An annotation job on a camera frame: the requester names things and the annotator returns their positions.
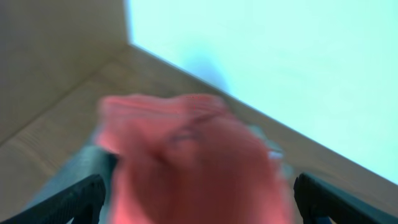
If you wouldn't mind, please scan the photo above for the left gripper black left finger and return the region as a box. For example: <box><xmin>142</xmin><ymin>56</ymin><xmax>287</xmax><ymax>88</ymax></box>
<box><xmin>0</xmin><ymin>146</ymin><xmax>119</xmax><ymax>224</ymax></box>

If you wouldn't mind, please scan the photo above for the orange printed t-shirt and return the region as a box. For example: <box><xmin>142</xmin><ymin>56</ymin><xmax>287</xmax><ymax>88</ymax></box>
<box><xmin>96</xmin><ymin>94</ymin><xmax>294</xmax><ymax>224</ymax></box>

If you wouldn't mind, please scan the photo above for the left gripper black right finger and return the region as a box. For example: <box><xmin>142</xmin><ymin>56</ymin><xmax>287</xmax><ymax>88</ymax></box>
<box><xmin>294</xmin><ymin>173</ymin><xmax>397</xmax><ymax>224</ymax></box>

